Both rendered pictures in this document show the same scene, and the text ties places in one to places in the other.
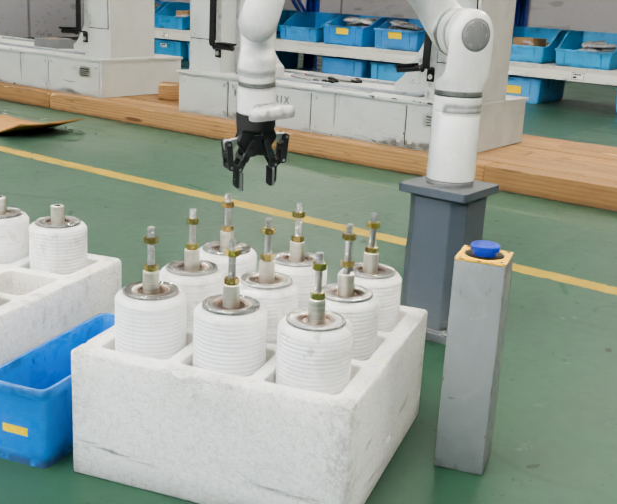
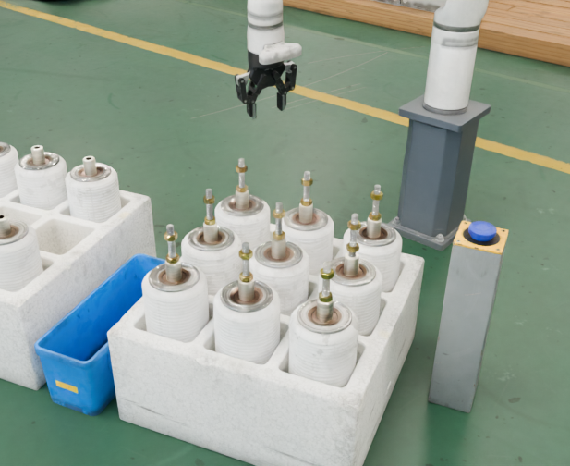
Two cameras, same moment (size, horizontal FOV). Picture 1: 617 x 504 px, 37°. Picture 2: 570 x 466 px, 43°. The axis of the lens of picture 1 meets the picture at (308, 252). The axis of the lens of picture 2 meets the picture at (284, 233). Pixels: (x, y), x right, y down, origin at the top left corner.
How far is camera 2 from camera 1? 36 cm
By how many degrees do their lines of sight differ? 15
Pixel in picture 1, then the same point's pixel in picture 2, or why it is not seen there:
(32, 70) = not seen: outside the picture
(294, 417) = (306, 407)
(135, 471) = (171, 426)
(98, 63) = not seen: outside the picture
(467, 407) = (459, 362)
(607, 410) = not seen: outside the picture
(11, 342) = (57, 301)
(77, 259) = (111, 205)
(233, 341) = (249, 334)
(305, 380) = (315, 373)
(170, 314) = (192, 302)
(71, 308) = (109, 253)
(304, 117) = not seen: outside the picture
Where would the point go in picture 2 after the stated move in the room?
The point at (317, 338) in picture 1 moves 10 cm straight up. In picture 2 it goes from (325, 341) to (329, 279)
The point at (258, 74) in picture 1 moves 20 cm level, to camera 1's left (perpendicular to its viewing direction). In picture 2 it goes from (266, 17) to (163, 14)
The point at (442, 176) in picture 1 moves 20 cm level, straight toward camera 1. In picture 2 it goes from (439, 104) to (438, 143)
